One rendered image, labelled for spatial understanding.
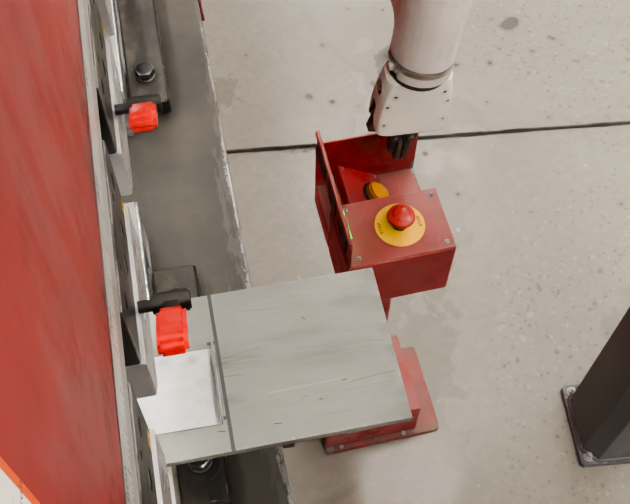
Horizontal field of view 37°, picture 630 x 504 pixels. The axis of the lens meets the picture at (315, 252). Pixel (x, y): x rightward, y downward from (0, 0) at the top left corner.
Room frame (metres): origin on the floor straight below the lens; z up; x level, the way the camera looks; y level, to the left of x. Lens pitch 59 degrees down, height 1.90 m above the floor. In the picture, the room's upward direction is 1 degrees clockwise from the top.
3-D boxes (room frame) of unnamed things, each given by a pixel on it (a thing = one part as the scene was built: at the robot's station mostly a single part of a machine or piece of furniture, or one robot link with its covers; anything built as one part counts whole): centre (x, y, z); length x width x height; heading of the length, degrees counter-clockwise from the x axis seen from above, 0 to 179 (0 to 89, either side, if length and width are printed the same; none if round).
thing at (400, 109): (0.82, -0.12, 0.95); 0.10 x 0.07 x 0.11; 104
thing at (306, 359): (0.41, 0.05, 1.00); 0.26 x 0.18 x 0.01; 102
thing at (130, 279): (0.35, 0.18, 1.26); 0.15 x 0.09 x 0.17; 12
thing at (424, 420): (0.77, -0.13, 0.06); 0.25 x 0.20 x 0.12; 104
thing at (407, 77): (0.82, -0.13, 1.01); 0.09 x 0.08 x 0.03; 104
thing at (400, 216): (0.72, -0.12, 0.79); 0.04 x 0.04 x 0.04
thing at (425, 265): (0.76, -0.10, 0.75); 0.20 x 0.16 x 0.18; 14
